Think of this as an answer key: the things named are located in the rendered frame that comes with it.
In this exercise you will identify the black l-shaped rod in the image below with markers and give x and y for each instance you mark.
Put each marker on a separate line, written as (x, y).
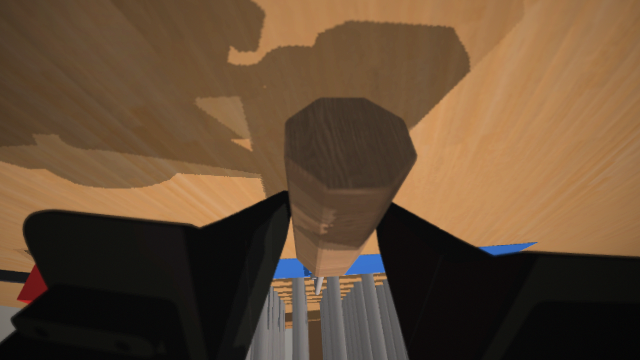
(13, 276)

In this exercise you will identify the blue flat strip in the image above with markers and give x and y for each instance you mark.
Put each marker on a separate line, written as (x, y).
(372, 263)

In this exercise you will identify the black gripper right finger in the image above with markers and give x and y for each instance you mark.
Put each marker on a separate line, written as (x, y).
(455, 301)

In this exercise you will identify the red block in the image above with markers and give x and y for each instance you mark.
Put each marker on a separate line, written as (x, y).
(33, 287)

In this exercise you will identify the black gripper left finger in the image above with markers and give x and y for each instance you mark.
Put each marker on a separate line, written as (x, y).
(218, 275)

